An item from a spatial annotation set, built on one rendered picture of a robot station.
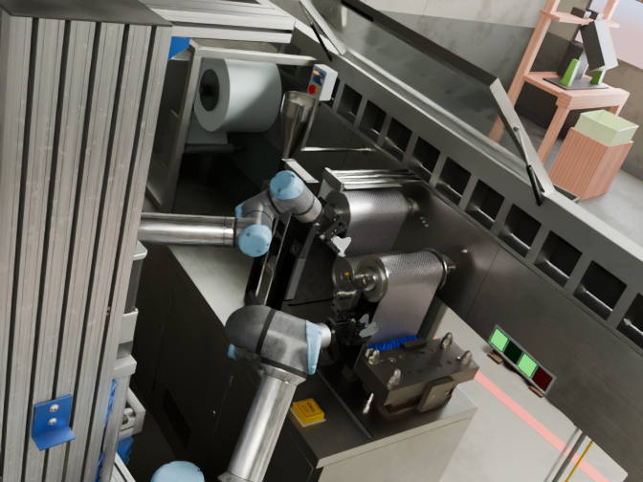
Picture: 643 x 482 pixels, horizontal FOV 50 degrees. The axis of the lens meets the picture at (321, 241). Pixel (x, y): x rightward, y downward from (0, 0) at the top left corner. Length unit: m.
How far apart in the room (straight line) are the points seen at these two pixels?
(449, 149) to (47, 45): 1.54
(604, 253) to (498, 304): 0.40
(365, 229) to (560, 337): 0.68
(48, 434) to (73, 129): 0.66
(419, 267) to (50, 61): 1.42
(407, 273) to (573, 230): 0.50
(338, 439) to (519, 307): 0.67
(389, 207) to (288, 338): 0.81
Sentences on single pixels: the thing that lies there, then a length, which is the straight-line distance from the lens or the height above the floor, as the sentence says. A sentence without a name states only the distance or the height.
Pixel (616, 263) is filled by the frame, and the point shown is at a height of 1.61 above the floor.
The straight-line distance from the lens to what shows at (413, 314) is 2.30.
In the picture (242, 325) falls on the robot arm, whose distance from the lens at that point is 1.67.
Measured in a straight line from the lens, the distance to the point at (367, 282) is 2.14.
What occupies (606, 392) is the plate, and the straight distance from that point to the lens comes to 2.08.
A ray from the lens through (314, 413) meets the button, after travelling 2.10.
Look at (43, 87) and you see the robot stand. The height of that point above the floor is 1.92.
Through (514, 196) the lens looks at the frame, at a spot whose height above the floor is 1.60.
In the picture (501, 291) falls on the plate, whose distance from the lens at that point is 2.23.
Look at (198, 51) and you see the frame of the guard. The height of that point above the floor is 1.59.
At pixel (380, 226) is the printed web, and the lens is 2.31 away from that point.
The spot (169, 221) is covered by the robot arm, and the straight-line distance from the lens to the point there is 1.70.
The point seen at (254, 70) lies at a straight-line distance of 2.75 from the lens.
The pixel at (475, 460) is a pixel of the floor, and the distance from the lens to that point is 3.66.
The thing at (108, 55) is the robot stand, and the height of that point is 1.98.
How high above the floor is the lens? 2.33
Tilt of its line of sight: 29 degrees down
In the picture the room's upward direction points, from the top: 18 degrees clockwise
